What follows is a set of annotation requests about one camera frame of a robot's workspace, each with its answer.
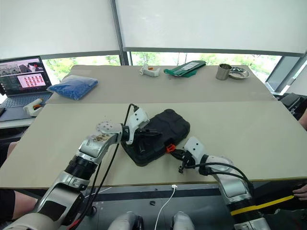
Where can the grey window frame post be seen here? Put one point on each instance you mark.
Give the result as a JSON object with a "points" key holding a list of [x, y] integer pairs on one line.
{"points": [[118, 31]]}

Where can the bystander in black clothes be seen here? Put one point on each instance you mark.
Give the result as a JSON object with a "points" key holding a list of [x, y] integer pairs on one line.
{"points": [[24, 203]]}

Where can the grey rounded shape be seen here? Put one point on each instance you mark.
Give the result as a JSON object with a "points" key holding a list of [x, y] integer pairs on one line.
{"points": [[126, 221], [183, 221]]}

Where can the small black floor object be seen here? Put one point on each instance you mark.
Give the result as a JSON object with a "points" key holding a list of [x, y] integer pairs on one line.
{"points": [[152, 203]]}

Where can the metal cup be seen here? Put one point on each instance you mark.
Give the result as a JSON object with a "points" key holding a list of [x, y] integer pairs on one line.
{"points": [[223, 73]]}

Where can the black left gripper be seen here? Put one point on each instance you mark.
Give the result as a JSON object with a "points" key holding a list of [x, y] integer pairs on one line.
{"points": [[140, 137]]}

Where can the blue plastic bag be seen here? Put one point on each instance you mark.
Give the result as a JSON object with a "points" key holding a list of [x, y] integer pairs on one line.
{"points": [[74, 86]]}

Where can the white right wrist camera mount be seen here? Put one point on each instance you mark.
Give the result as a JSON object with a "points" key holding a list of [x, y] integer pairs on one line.
{"points": [[194, 146]]}

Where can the metal dish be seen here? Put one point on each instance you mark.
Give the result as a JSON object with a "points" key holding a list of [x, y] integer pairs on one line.
{"points": [[238, 74]]}

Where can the bystander hand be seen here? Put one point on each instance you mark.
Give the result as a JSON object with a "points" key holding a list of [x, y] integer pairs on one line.
{"points": [[301, 192]]}

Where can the white roller blind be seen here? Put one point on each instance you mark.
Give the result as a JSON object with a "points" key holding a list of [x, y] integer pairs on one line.
{"points": [[55, 24], [211, 21]]}

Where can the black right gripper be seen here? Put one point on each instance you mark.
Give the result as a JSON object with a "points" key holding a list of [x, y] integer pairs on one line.
{"points": [[186, 158]]}

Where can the white orange handheld device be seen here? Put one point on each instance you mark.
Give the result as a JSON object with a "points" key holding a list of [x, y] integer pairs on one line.
{"points": [[32, 107], [149, 71]]}

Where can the yellow tape strip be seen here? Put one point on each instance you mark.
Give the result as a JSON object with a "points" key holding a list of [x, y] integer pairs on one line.
{"points": [[275, 202]]}

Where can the black plastic tool case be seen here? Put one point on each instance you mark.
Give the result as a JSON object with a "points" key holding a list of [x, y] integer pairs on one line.
{"points": [[168, 127]]}

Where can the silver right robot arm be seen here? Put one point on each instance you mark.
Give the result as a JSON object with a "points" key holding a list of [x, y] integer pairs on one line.
{"points": [[235, 184]]}

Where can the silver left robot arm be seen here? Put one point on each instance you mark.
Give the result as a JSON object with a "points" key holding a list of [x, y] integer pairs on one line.
{"points": [[96, 143]]}

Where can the black box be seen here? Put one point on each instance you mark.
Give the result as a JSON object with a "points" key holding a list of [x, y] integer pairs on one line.
{"points": [[292, 103]]}

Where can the green flat package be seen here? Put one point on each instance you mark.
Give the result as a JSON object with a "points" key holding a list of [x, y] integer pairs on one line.
{"points": [[184, 69]]}

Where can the open laptop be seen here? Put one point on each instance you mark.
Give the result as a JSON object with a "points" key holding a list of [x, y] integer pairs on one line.
{"points": [[24, 74]]}

